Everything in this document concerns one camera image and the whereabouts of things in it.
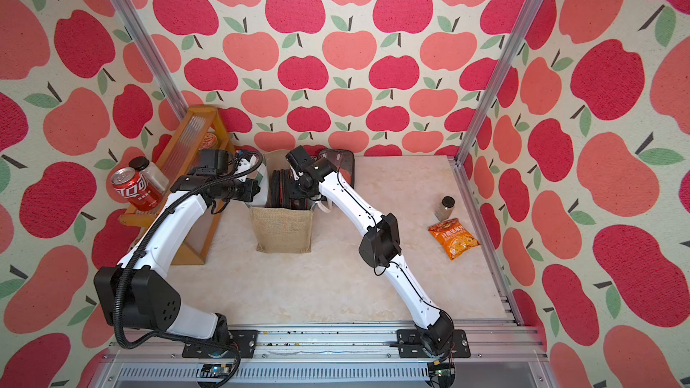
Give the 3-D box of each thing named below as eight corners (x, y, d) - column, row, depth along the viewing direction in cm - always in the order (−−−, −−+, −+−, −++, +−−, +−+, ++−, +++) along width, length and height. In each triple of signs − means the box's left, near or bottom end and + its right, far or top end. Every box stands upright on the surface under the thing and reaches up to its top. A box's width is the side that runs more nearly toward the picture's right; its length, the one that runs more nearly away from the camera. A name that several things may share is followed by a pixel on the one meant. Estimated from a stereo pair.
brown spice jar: (436, 222, 103) (445, 205, 94) (434, 212, 106) (442, 195, 97) (447, 222, 103) (457, 205, 94) (444, 212, 106) (453, 195, 97)
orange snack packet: (450, 262, 92) (454, 257, 88) (427, 232, 99) (430, 225, 96) (475, 250, 95) (480, 244, 91) (450, 221, 102) (454, 214, 99)
